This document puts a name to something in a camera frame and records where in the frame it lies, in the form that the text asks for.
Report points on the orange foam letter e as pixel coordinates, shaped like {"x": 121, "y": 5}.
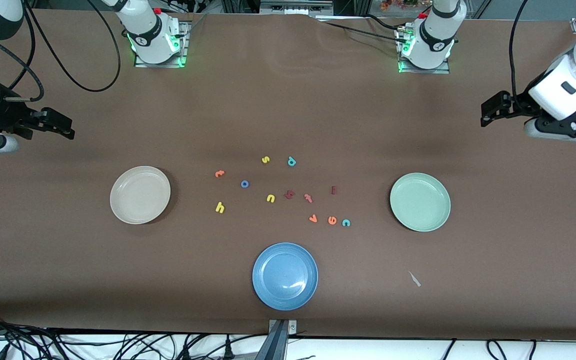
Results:
{"x": 330, "y": 220}

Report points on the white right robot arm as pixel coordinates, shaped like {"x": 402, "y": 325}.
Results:
{"x": 150, "y": 37}

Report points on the grey metal box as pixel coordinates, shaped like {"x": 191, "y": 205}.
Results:
{"x": 295, "y": 7}

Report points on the yellow foam letter h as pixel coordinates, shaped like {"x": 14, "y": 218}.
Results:
{"x": 219, "y": 208}

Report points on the salmon foam letter f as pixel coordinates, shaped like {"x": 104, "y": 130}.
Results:
{"x": 308, "y": 198}

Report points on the blue round plate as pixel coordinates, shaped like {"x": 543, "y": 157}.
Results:
{"x": 285, "y": 276}

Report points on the orange dried flowers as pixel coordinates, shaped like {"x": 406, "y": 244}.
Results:
{"x": 397, "y": 4}

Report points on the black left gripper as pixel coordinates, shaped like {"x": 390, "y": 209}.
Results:
{"x": 517, "y": 106}

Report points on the teal foam letter d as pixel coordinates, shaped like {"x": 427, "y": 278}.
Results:
{"x": 292, "y": 162}

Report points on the white paper scrap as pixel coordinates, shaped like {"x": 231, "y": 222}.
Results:
{"x": 414, "y": 279}

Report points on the green round plate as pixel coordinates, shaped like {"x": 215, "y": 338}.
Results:
{"x": 420, "y": 202}

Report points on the black mount pole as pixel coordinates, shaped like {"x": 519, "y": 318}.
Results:
{"x": 274, "y": 347}

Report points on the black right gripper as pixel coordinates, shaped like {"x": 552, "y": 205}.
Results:
{"x": 4, "y": 114}

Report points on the orange foam letter t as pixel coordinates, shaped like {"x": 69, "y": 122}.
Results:
{"x": 220, "y": 174}

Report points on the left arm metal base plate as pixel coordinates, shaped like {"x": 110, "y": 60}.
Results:
{"x": 425, "y": 71}

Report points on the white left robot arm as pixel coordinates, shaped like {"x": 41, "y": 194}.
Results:
{"x": 430, "y": 37}

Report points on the dark red foam letter r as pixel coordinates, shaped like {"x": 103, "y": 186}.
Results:
{"x": 289, "y": 195}

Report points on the metal mount bracket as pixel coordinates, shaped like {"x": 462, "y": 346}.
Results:
{"x": 292, "y": 327}

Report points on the beige round plate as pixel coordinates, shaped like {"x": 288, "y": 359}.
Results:
{"x": 140, "y": 195}

